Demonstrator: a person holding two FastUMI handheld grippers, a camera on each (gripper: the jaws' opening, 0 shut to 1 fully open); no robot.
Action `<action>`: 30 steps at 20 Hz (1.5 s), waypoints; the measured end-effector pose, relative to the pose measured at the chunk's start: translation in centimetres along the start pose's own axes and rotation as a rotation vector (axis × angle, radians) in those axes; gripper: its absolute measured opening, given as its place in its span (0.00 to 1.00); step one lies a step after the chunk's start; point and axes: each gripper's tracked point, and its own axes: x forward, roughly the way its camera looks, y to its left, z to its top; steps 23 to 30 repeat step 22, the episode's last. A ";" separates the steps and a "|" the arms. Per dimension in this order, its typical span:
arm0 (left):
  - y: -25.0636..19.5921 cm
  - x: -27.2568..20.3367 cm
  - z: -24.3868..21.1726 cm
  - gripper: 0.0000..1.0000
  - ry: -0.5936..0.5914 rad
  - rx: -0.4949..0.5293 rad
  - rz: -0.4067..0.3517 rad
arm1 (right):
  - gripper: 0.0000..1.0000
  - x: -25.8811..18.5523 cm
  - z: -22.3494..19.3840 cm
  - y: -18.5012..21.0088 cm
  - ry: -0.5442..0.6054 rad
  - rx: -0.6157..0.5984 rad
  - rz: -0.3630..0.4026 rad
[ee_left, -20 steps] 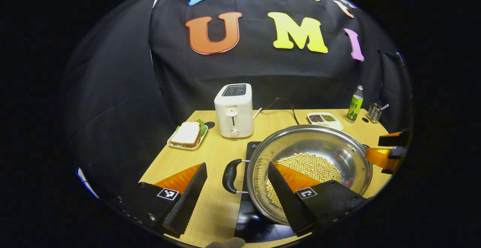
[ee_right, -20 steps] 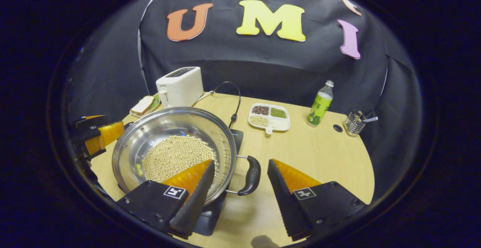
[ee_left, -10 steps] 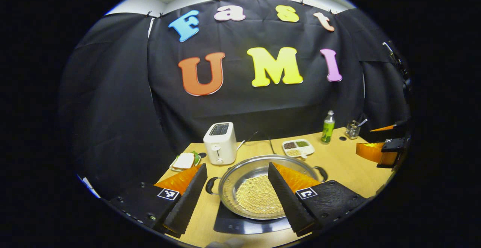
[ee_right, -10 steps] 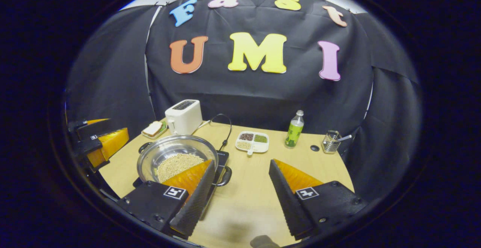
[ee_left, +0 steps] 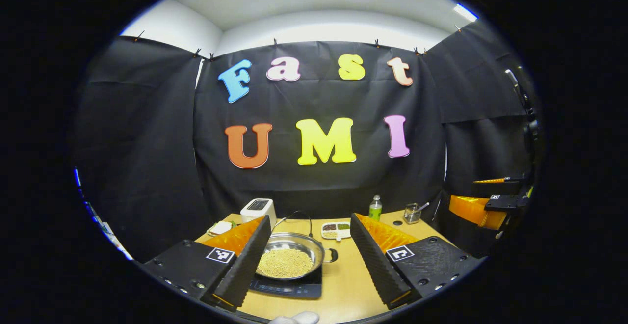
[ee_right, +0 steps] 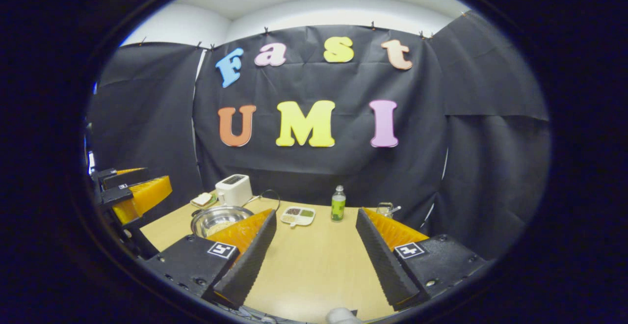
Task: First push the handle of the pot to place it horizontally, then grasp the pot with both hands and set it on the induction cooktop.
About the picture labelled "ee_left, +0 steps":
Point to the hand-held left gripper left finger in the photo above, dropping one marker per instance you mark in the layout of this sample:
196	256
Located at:
248	265

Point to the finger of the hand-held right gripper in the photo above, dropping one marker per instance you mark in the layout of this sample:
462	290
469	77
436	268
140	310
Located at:
495	187
468	208

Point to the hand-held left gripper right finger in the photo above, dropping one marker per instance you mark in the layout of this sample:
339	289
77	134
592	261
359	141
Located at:
375	265

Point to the stainless steel pot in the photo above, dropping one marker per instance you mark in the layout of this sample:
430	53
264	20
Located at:
294	241

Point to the black induction cooktop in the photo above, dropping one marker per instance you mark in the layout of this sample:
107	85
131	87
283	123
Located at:
294	288

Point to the pile of soybeans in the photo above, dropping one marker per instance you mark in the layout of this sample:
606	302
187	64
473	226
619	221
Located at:
285	264

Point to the metal utensil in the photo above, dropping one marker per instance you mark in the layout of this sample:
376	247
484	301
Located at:
424	206

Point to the sandwich on small plate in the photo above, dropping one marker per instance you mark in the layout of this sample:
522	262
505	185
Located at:
221	228

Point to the white divided bean dish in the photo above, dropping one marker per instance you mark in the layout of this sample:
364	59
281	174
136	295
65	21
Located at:
338	231

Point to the white toaster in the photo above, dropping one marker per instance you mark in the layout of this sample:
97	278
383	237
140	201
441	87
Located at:
257	213

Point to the green label drink bottle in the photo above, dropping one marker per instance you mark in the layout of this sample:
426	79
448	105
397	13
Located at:
375	210

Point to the white cloth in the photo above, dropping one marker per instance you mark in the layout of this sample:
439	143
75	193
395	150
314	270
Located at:
294	318

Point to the small ceiling light panel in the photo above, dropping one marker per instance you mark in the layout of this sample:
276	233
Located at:
465	12

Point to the row of small cloth clips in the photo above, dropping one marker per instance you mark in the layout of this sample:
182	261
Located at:
275	42

